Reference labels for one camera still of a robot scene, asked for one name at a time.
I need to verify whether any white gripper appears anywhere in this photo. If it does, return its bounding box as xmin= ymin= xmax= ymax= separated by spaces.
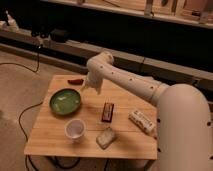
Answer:
xmin=81 ymin=73 xmax=102 ymax=94

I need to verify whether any green ceramic bowl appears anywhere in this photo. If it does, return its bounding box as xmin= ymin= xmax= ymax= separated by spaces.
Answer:
xmin=49 ymin=88 xmax=81 ymax=116

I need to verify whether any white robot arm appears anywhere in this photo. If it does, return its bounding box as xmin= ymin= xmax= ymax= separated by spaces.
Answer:
xmin=84 ymin=52 xmax=213 ymax=171

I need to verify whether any red brown sausage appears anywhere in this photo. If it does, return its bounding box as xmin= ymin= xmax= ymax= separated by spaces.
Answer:
xmin=67 ymin=79 xmax=84 ymax=85

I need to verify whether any dark chocolate bar box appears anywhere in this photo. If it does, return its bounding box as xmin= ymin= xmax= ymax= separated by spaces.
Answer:
xmin=102 ymin=103 xmax=114 ymax=122

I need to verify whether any wooden table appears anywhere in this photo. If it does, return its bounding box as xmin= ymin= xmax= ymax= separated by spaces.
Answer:
xmin=24 ymin=75 xmax=157 ymax=160

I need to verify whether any white paper cup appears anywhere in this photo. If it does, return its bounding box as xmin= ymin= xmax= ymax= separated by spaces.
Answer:
xmin=64 ymin=119 xmax=86 ymax=142

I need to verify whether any black box on ledge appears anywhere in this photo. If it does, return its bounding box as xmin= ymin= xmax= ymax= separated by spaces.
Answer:
xmin=50 ymin=29 xmax=69 ymax=43

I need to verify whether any white plastic bottle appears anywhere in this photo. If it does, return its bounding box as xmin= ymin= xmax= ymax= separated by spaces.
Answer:
xmin=128 ymin=109 xmax=156 ymax=137

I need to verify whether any white spray bottle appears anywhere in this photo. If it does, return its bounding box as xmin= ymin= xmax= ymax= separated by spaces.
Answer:
xmin=5 ymin=11 xmax=19 ymax=31

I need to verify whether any black floor cable left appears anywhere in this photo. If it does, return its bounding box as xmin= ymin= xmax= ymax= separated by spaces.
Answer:
xmin=0 ymin=49 xmax=44 ymax=171

